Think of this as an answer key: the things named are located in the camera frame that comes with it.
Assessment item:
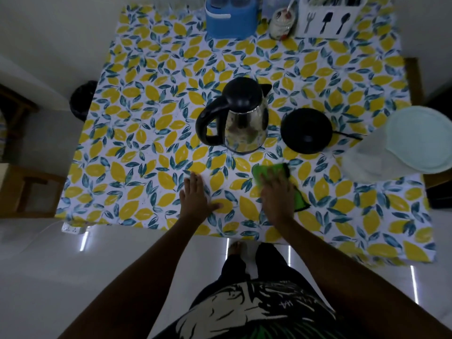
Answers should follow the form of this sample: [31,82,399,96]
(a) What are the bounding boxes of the white jug pale green lid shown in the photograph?
[340,105,452,184]

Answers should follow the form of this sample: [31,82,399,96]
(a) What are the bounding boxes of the steel electric kettle black handle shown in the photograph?
[195,77,273,155]

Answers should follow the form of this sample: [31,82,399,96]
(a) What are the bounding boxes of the person's left forearm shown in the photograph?
[57,215,203,339]

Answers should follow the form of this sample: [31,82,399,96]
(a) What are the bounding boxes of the black white printed shirt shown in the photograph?
[151,279,357,339]

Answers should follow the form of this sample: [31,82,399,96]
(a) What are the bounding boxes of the black round kettle base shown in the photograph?
[280,108,333,155]

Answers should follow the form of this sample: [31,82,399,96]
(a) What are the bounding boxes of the person's right hand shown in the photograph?
[259,168,301,227]

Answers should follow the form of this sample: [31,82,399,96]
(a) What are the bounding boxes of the black kettle base cord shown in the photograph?
[331,130,364,140]

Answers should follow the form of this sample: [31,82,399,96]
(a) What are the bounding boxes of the glass jar with label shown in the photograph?
[269,8,296,41]

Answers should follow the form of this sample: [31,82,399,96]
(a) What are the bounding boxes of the blue plastic container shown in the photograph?
[204,0,260,39]

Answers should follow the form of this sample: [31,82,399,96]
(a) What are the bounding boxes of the black trousers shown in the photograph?
[191,243,320,309]

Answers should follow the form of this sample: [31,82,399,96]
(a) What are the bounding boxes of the wooden stool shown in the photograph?
[0,84,40,140]

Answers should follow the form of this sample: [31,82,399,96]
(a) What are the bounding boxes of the wooden chair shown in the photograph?
[0,163,66,219]
[404,57,425,107]

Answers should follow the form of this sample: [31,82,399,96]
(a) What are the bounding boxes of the lemon print tablecloth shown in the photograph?
[55,3,437,267]

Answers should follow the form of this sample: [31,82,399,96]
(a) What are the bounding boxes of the white power strip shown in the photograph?
[61,222,88,235]

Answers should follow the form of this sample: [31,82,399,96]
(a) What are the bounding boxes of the green cleaning cloth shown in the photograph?
[251,162,311,213]

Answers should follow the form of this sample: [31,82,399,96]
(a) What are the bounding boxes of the white cutlery holder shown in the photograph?
[295,0,368,39]

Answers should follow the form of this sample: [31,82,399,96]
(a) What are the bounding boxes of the black waste bin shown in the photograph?
[69,80,99,122]

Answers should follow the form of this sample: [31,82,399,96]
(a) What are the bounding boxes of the person's left hand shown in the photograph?
[179,172,224,225]

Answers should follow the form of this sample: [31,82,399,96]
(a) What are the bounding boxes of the person's right forearm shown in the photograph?
[278,218,452,339]

